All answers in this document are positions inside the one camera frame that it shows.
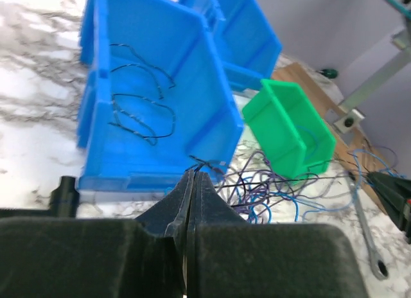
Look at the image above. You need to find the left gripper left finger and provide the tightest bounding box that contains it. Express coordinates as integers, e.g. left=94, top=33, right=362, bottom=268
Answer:
left=1, top=171, right=195, bottom=297

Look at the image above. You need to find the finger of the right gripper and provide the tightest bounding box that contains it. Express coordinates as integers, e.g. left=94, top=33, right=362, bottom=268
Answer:
left=367, top=171, right=410, bottom=237

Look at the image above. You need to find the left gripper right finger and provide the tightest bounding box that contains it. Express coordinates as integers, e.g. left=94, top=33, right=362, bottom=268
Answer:
left=188, top=172, right=368, bottom=297

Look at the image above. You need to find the wire bundle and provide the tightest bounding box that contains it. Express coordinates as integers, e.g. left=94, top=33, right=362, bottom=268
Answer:
left=163, top=145, right=405, bottom=225

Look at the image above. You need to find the green bin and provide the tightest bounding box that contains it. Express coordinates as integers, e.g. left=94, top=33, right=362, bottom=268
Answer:
left=241, top=79, right=337, bottom=179

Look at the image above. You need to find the black wire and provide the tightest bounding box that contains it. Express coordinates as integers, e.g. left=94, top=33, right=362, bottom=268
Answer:
left=107, top=42, right=177, bottom=148

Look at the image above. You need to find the wooden board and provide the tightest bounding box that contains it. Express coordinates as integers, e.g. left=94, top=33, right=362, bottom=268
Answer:
left=271, top=62, right=389, bottom=215

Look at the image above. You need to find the ratchet wrench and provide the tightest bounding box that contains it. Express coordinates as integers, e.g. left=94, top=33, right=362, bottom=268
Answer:
left=348, top=178, right=389, bottom=281

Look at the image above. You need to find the black socket tool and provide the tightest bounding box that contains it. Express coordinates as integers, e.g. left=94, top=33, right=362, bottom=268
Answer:
left=1, top=176, right=80, bottom=218

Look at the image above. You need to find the near blue bin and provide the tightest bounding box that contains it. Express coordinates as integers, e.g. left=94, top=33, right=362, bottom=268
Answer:
left=77, top=0, right=243, bottom=192

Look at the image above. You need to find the blue bin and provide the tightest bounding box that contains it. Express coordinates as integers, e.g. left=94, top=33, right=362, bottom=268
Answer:
left=178, top=0, right=282, bottom=91
left=77, top=0, right=243, bottom=192

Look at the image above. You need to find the far blue bin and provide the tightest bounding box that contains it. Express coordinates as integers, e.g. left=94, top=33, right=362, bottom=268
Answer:
left=178, top=0, right=282, bottom=91

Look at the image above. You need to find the metal stand bracket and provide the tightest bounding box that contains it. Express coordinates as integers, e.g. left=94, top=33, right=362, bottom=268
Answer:
left=333, top=29, right=410, bottom=134

